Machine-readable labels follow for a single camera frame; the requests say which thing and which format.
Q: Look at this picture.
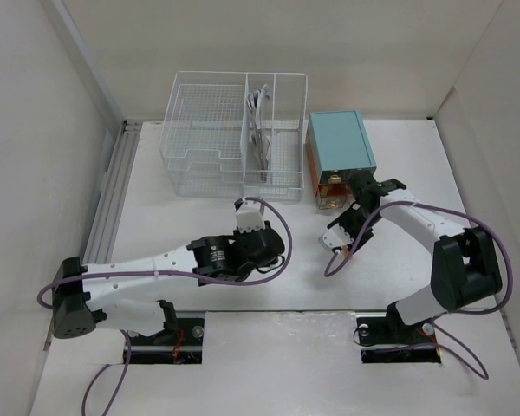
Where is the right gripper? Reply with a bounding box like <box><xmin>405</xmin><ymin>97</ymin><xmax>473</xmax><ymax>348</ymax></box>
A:
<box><xmin>331</xmin><ymin>207</ymin><xmax>380</xmax><ymax>254</ymax></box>

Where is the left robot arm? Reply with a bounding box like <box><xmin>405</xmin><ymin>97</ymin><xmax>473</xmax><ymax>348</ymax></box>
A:
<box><xmin>52</xmin><ymin>223</ymin><xmax>285</xmax><ymax>344</ymax></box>

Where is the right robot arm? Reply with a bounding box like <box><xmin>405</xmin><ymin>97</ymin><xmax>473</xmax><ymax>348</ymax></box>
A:
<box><xmin>319</xmin><ymin>175</ymin><xmax>503</xmax><ymax>343</ymax></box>

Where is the teal orange drawer box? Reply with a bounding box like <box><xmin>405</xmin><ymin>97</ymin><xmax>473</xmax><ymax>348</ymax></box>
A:
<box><xmin>306</xmin><ymin>110</ymin><xmax>377</xmax><ymax>196</ymax></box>

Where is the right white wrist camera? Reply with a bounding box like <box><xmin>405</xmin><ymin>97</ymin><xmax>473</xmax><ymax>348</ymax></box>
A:
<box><xmin>318</xmin><ymin>225</ymin><xmax>354</xmax><ymax>252</ymax></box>

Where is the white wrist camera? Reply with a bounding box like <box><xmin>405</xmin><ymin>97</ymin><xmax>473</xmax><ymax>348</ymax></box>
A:
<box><xmin>234</xmin><ymin>198</ymin><xmax>265</xmax><ymax>233</ymax></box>
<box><xmin>318</xmin><ymin>225</ymin><xmax>354</xmax><ymax>252</ymax></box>

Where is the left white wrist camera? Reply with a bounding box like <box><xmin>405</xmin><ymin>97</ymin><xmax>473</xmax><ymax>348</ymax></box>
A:
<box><xmin>234</xmin><ymin>198</ymin><xmax>265</xmax><ymax>233</ymax></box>

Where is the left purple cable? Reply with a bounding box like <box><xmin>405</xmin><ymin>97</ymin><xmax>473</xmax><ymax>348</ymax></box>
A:
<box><xmin>36</xmin><ymin>197</ymin><xmax>292</xmax><ymax>415</ymax></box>

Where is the purple cable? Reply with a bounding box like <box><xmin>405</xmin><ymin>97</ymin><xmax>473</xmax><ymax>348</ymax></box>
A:
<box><xmin>323</xmin><ymin>203</ymin><xmax>515</xmax><ymax>380</ymax></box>
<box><xmin>36</xmin><ymin>197</ymin><xmax>292</xmax><ymax>415</ymax></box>

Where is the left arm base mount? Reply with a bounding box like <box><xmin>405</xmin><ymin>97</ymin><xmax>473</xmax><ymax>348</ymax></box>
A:
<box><xmin>122</xmin><ymin>301</ymin><xmax>205</xmax><ymax>365</ymax></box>

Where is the white wire desk organizer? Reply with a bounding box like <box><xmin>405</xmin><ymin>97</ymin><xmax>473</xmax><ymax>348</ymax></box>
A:
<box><xmin>160</xmin><ymin>71</ymin><xmax>308</xmax><ymax>202</ymax></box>

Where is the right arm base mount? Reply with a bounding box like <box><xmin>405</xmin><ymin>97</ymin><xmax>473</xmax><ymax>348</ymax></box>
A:
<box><xmin>354</xmin><ymin>313</ymin><xmax>441</xmax><ymax>364</ymax></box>

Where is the aluminium rail left side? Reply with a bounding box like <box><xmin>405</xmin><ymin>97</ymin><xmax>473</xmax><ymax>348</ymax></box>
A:
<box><xmin>80</xmin><ymin>120</ymin><xmax>142</xmax><ymax>263</ymax></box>

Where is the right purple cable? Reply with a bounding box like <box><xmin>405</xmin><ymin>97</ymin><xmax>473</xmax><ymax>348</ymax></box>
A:
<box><xmin>323</xmin><ymin>203</ymin><xmax>515</xmax><ymax>380</ymax></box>

